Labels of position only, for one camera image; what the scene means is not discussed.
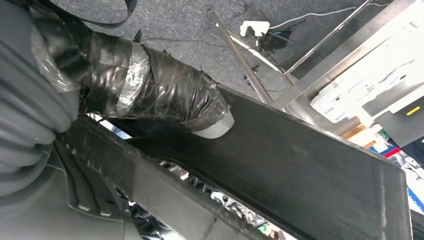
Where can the stainless steel workbench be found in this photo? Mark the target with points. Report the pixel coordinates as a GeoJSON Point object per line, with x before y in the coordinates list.
{"type": "Point", "coordinates": [331, 59]}

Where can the black power adapter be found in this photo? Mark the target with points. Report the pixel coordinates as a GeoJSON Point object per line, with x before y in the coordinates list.
{"type": "Point", "coordinates": [275, 41]}

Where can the white power strip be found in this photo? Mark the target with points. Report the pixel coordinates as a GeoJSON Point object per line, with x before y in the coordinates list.
{"type": "Point", "coordinates": [255, 26]}

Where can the brown cardboard box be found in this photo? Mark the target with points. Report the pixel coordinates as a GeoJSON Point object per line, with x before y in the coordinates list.
{"type": "Point", "coordinates": [354, 132]}

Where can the stamped sheet metal panel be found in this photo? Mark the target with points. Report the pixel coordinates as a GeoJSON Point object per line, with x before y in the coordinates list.
{"type": "Point", "coordinates": [374, 66]}

